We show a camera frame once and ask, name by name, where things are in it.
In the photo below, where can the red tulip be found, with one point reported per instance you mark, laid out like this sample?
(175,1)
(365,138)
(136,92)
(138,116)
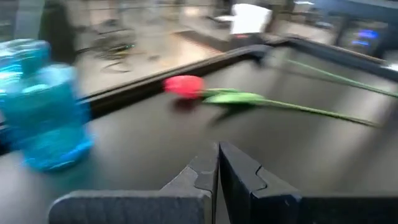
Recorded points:
(185,86)

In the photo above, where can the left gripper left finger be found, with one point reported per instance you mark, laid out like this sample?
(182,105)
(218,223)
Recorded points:
(140,208)

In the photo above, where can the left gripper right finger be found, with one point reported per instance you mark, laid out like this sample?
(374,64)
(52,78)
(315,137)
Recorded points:
(264,208)

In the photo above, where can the white box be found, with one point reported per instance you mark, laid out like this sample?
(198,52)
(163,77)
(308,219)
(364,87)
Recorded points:
(250,18)

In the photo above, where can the black computer tower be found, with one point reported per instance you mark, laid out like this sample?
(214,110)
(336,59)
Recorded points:
(362,39)

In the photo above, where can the blue glass vase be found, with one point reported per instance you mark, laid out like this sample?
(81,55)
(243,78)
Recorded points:
(46,118)

